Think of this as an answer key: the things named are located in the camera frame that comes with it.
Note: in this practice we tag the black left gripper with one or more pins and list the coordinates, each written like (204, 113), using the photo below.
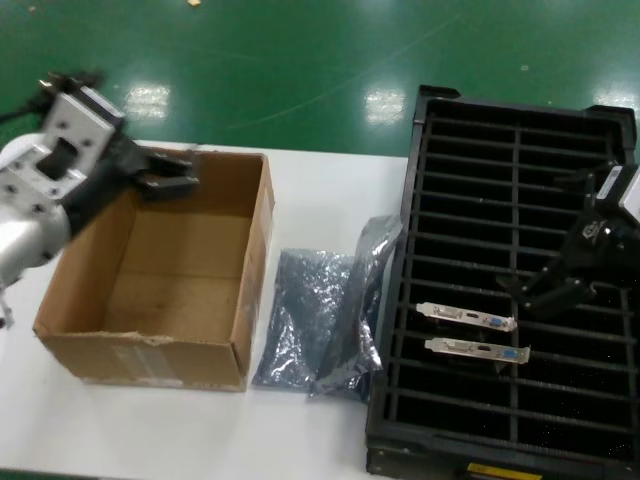
(105, 190)

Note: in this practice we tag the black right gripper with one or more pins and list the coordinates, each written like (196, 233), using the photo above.
(592, 240)

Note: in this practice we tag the graphics card with silver bracket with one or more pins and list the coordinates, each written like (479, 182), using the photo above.
(475, 348)
(465, 315)

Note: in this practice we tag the grey antistatic bag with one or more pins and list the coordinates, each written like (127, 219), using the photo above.
(370, 260)
(295, 310)

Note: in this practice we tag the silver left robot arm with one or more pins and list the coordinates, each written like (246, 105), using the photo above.
(25, 225)

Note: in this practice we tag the black slotted plastic container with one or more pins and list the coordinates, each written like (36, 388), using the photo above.
(517, 225)

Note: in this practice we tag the open brown cardboard box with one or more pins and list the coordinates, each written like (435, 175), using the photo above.
(150, 360)

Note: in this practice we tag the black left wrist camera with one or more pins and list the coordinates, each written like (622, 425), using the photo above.
(102, 105)

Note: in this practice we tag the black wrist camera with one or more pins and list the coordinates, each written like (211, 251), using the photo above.
(102, 105)
(611, 182)

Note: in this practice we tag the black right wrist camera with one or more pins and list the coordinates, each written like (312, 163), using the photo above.
(611, 182)

